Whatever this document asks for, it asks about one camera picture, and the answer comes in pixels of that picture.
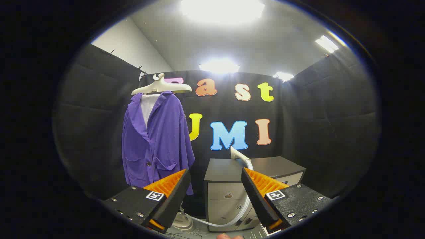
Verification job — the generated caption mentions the grey cabinet with dark top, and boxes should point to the grey cabinet with dark top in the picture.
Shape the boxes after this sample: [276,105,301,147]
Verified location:
[204,156,306,232]

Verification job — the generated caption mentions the white clothes hanger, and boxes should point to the white clothes hanger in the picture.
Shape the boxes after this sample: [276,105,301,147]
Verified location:
[131,73,192,96]

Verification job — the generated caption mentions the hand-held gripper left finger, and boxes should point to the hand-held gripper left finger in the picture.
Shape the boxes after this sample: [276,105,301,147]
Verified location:
[102,169,192,234]

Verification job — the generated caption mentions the purple jacket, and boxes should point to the purple jacket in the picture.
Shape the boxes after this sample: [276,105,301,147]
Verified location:
[122,91,196,196]

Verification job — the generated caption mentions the white inner shirt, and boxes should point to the white inner shirt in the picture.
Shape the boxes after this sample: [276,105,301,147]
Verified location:
[140,94,161,130]

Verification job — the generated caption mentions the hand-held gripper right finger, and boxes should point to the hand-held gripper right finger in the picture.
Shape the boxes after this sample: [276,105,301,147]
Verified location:
[241,167,333,234]

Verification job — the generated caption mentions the ceiling light panel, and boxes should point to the ceiling light panel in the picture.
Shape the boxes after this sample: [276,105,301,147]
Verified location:
[199,60,240,74]
[315,35,339,53]
[273,71,295,82]

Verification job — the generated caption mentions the white garment steamer base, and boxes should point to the white garment steamer base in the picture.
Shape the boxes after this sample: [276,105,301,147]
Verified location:
[172,212,194,232]

